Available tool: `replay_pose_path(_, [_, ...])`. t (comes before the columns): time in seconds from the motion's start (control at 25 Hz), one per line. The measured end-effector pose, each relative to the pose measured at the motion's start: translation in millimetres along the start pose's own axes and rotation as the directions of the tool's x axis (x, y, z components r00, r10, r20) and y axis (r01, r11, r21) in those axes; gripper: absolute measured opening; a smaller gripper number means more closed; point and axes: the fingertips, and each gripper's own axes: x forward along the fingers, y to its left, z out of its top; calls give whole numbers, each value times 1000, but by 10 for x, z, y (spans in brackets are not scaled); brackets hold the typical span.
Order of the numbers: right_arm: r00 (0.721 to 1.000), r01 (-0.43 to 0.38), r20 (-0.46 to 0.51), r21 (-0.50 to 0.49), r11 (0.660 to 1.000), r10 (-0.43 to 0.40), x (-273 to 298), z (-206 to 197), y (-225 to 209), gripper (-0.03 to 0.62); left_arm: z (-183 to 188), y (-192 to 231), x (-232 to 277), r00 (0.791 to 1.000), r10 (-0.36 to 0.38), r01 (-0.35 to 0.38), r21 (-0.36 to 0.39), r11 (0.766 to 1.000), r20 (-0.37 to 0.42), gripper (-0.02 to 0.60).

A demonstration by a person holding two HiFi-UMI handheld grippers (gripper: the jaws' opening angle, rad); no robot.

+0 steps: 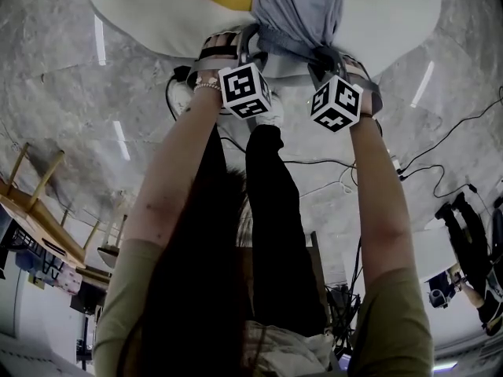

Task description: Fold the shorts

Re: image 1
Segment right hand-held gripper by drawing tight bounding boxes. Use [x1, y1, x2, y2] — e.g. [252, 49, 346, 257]
[307, 48, 384, 134]

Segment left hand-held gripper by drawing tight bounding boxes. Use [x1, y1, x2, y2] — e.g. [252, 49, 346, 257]
[186, 26, 274, 122]

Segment grey-blue shorts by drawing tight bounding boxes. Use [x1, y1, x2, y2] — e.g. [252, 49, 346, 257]
[240, 0, 351, 79]

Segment person's right forearm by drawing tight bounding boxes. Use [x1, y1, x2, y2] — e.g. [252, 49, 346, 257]
[347, 88, 414, 287]

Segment person's left forearm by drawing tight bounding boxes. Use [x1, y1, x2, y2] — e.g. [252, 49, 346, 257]
[121, 85, 226, 251]

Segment person's right hand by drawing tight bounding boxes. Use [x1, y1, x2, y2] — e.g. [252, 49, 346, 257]
[344, 55, 369, 79]

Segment person's left hand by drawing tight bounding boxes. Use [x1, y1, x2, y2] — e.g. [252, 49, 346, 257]
[204, 33, 240, 57]

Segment person's white shoe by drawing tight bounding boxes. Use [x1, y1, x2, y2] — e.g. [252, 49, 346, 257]
[170, 79, 197, 118]
[251, 87, 285, 127]

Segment person's black trousers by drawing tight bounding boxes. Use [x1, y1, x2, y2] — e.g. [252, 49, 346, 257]
[140, 123, 328, 338]

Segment wooden stool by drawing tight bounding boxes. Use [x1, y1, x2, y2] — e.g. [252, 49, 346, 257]
[83, 213, 129, 269]

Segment wooden table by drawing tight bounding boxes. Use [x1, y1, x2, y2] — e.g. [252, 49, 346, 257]
[0, 142, 88, 269]

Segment beige crumpled garment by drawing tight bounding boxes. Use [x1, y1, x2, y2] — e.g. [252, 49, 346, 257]
[242, 319, 336, 377]

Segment person's olive shirt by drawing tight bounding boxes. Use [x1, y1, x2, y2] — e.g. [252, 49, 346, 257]
[92, 236, 435, 377]

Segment black plastic crate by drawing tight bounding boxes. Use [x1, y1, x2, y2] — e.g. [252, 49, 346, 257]
[0, 225, 64, 280]

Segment pearl bead bracelet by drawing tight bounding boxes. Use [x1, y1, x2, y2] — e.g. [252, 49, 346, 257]
[193, 75, 223, 94]

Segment thin black floor cable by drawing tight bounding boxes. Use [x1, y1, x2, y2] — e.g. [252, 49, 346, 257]
[218, 134, 357, 169]

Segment looped black cable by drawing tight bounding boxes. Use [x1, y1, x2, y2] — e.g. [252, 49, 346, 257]
[163, 65, 193, 122]

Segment thin white cable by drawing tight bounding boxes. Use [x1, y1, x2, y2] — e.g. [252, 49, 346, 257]
[300, 165, 357, 196]

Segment long black floor cable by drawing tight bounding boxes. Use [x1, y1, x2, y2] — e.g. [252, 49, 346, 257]
[396, 95, 503, 173]

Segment black cable with plug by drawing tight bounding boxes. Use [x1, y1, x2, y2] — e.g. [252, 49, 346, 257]
[431, 164, 493, 215]

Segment bundle of black cables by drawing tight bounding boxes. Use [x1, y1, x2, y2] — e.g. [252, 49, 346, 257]
[324, 238, 367, 363]

